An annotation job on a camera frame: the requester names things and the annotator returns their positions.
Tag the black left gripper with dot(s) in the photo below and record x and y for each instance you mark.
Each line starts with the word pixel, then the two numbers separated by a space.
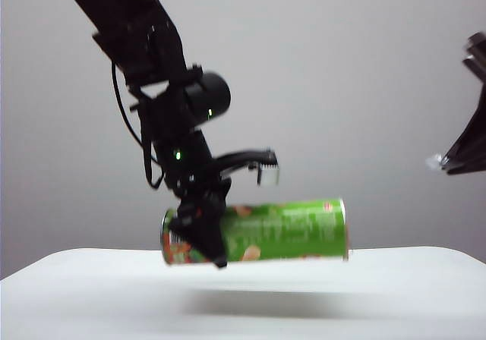
pixel 201 188

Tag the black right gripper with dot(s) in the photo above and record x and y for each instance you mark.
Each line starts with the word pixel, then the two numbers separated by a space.
pixel 478 55

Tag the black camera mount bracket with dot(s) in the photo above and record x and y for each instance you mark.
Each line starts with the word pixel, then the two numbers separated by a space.
pixel 239 156

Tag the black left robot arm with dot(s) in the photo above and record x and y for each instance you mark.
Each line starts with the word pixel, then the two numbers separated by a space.
pixel 114 13

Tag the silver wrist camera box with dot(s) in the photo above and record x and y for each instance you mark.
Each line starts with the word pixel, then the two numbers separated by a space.
pixel 269 174

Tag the green chips tub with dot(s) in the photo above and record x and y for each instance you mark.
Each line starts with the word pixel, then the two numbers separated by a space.
pixel 288 230

